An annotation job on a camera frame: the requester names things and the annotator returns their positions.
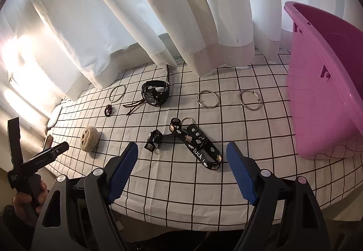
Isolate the metal ring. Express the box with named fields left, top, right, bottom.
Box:
left=109, top=84, right=126, bottom=103
left=239, top=90, right=262, bottom=111
left=198, top=90, right=219, bottom=110

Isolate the person's left hand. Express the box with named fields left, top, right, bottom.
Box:
left=12, top=180, right=48, bottom=213

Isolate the beige plush paw keychain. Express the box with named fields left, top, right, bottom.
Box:
left=79, top=126, right=100, bottom=153

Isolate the person's left forearm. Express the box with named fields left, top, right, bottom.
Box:
left=0, top=204, right=37, bottom=251

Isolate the black wrist watch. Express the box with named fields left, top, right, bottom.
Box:
left=141, top=65, right=177, bottom=107

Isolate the thin brown hair band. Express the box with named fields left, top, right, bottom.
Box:
left=122, top=99, right=146, bottom=116

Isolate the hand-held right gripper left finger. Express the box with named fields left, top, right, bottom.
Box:
left=32, top=142, right=139, bottom=251

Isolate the black printed buckle clip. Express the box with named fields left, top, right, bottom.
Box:
left=145, top=130, right=163, bottom=153

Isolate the pink plastic bin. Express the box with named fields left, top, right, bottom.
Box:
left=284, top=1, right=363, bottom=159

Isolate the white grid tablecloth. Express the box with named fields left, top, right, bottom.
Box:
left=47, top=47, right=363, bottom=233

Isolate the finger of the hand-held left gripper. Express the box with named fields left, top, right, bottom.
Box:
left=7, top=117, right=24, bottom=167
left=42, top=141, right=70, bottom=161

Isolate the white curtain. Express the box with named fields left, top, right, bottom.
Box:
left=0, top=0, right=363, bottom=101

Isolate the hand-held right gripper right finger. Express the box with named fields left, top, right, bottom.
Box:
left=226, top=141, right=338, bottom=251

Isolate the black printed lanyard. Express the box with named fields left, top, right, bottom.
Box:
left=169, top=116, right=222, bottom=171

